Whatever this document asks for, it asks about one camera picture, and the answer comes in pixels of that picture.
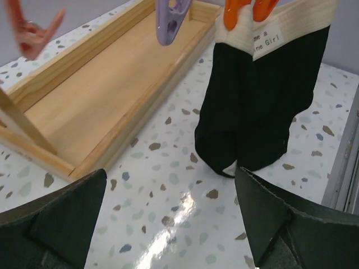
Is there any wooden clothes rack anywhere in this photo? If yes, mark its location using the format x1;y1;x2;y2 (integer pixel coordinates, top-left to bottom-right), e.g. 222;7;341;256
1;1;222;182

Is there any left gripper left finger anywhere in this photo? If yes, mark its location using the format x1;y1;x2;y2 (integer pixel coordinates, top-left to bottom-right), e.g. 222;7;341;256
1;169;107;268

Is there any aluminium rail frame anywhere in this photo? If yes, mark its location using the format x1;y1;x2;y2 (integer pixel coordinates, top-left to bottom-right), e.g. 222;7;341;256
321;93;358;215

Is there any blue plastic clip hanger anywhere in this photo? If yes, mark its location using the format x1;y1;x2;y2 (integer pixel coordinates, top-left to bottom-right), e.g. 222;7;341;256
4;1;278;61

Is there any black underwear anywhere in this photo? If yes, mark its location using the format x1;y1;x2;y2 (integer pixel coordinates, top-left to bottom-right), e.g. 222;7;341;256
195;1;338;177

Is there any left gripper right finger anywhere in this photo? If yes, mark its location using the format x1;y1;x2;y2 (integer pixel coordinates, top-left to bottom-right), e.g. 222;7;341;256
235;168;358;269

